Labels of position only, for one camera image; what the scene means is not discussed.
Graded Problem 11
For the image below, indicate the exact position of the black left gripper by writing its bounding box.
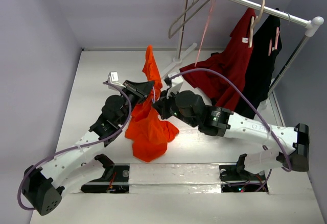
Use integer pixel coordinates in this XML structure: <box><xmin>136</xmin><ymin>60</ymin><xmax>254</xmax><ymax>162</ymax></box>
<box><xmin>119</xmin><ymin>81</ymin><xmax>154</xmax><ymax>126</ymax></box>

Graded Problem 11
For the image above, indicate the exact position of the orange t-shirt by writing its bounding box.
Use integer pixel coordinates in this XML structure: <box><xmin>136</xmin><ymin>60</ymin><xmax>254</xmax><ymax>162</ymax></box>
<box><xmin>125</xmin><ymin>46</ymin><xmax>179</xmax><ymax>162</ymax></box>

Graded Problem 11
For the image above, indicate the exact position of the light blue clothes hanger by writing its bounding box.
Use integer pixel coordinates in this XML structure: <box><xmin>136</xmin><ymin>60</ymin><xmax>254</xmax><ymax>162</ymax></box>
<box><xmin>152</xmin><ymin>86</ymin><xmax>156</xmax><ymax>104</ymax></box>

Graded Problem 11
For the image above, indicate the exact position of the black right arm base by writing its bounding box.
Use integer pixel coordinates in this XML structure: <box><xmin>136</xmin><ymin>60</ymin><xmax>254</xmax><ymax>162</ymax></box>
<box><xmin>219</xmin><ymin>154</ymin><xmax>269</xmax><ymax>193</ymax></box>

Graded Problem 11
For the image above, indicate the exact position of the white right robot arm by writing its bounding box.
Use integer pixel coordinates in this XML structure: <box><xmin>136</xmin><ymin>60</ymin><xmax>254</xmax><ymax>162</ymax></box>
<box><xmin>153</xmin><ymin>91</ymin><xmax>310</xmax><ymax>179</ymax></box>

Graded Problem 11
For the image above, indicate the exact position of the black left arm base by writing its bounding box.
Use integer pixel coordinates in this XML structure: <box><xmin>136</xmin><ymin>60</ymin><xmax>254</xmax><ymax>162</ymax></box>
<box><xmin>81</xmin><ymin>154</ymin><xmax>130</xmax><ymax>194</ymax></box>

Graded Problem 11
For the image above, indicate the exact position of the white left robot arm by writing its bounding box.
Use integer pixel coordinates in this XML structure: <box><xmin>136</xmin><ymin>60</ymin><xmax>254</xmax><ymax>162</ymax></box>
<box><xmin>17</xmin><ymin>80</ymin><xmax>155</xmax><ymax>216</ymax></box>

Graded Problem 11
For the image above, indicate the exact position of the dark red t-shirt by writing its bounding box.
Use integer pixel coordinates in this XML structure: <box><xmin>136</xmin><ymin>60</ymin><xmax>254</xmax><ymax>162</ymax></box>
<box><xmin>180</xmin><ymin>8</ymin><xmax>255</xmax><ymax>111</ymax></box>

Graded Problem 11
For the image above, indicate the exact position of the grey clothes hanger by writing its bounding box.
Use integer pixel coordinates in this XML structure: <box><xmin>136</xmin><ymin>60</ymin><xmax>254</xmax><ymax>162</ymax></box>
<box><xmin>168</xmin><ymin>0</ymin><xmax>211</xmax><ymax>39</ymax></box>

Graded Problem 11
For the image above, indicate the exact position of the black t-shirt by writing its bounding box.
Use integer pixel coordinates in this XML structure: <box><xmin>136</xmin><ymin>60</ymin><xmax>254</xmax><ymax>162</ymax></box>
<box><xmin>243</xmin><ymin>15</ymin><xmax>283</xmax><ymax>109</ymax></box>

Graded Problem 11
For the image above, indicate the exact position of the beige wooden clothes hanger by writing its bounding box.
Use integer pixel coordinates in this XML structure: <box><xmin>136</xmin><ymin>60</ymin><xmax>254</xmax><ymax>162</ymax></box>
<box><xmin>248</xmin><ymin>0</ymin><xmax>265</xmax><ymax>48</ymax></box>

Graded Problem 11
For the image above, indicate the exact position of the pink clothes hanger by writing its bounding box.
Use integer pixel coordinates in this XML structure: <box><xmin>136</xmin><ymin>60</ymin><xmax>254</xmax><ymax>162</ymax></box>
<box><xmin>194</xmin><ymin>0</ymin><xmax>215</xmax><ymax>67</ymax></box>

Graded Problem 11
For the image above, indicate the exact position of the pink hanger under black shirt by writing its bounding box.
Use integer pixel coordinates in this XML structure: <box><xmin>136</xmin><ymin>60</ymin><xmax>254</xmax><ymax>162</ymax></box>
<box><xmin>268</xmin><ymin>27</ymin><xmax>280</xmax><ymax>56</ymax></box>

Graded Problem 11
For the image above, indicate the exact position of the white metal clothes rack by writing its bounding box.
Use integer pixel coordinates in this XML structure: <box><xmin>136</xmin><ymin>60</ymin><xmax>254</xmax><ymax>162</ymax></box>
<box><xmin>154</xmin><ymin>0</ymin><xmax>325</xmax><ymax>112</ymax></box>

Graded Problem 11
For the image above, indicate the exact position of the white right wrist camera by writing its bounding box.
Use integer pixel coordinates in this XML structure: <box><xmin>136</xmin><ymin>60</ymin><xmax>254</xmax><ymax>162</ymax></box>
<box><xmin>164</xmin><ymin>71</ymin><xmax>183</xmax><ymax>99</ymax></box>

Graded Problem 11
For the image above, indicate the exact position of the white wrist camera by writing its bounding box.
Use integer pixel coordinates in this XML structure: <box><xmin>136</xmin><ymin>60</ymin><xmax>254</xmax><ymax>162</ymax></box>
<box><xmin>103</xmin><ymin>71</ymin><xmax>125</xmax><ymax>89</ymax></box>
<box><xmin>164</xmin><ymin>71</ymin><xmax>183</xmax><ymax>99</ymax></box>

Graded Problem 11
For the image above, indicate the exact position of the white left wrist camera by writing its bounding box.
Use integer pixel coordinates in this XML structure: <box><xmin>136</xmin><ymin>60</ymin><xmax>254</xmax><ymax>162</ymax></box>
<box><xmin>103</xmin><ymin>71</ymin><xmax>125</xmax><ymax>89</ymax></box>

